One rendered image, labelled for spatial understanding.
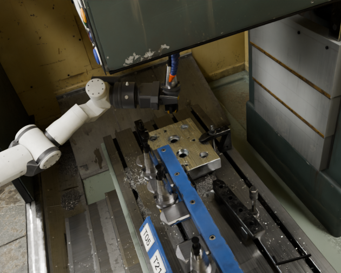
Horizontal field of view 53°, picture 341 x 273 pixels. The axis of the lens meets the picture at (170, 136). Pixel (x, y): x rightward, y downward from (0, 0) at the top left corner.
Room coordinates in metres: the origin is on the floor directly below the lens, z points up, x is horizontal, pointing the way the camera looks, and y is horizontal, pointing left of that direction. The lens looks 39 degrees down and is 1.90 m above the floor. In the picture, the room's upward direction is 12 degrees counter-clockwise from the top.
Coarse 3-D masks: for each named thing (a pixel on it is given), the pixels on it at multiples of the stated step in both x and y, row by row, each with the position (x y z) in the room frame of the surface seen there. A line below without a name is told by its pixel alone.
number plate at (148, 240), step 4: (144, 228) 0.71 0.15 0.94; (148, 228) 0.70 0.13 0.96; (144, 232) 0.70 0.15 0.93; (148, 232) 0.69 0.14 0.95; (144, 236) 0.69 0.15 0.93; (148, 236) 0.67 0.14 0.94; (152, 236) 0.66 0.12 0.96; (144, 240) 0.68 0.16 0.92; (148, 240) 0.66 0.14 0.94; (152, 240) 0.65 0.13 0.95; (144, 244) 0.67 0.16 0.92; (148, 244) 0.65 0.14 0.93; (152, 244) 0.64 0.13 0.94; (148, 248) 0.64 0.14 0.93
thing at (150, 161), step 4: (144, 152) 0.69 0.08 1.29; (148, 152) 0.69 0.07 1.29; (152, 152) 0.69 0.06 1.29; (144, 156) 0.69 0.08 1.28; (148, 156) 0.68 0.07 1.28; (152, 156) 0.68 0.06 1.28; (144, 160) 0.69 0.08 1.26; (148, 160) 0.68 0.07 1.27; (152, 160) 0.68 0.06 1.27; (156, 160) 0.69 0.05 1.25; (144, 164) 0.69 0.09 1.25; (148, 164) 0.68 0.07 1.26; (152, 164) 0.68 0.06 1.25; (156, 164) 0.68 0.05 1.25; (148, 168) 0.68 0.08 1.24; (152, 168) 0.68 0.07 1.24; (148, 172) 0.68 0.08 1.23; (152, 172) 0.67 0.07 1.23
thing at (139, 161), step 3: (153, 150) 0.78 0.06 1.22; (156, 150) 0.77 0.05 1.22; (156, 153) 0.76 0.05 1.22; (138, 156) 0.77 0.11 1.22; (141, 156) 0.76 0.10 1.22; (156, 156) 0.75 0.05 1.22; (159, 156) 0.75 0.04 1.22; (138, 159) 0.75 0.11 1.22; (141, 159) 0.75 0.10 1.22; (159, 159) 0.73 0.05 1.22; (138, 162) 0.74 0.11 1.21; (141, 162) 0.73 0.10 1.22; (141, 165) 0.72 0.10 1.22
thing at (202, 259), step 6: (192, 252) 0.37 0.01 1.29; (204, 252) 0.37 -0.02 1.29; (192, 258) 0.37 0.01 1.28; (198, 258) 0.36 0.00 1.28; (204, 258) 0.36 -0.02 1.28; (192, 264) 0.37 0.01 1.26; (198, 264) 0.36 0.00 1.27; (204, 264) 0.36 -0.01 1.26; (210, 264) 0.37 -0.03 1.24; (192, 270) 0.36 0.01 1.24; (198, 270) 0.36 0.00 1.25; (204, 270) 0.35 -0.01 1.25; (210, 270) 0.36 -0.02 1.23
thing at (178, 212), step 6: (174, 204) 0.56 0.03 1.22; (180, 204) 0.55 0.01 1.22; (162, 210) 0.55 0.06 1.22; (168, 210) 0.54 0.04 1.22; (174, 210) 0.54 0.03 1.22; (180, 210) 0.54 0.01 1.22; (186, 210) 0.53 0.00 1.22; (162, 216) 0.53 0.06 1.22; (168, 216) 0.53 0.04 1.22; (174, 216) 0.52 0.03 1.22; (180, 216) 0.52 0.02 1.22; (186, 216) 0.52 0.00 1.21; (168, 222) 0.51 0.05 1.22; (174, 222) 0.51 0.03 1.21
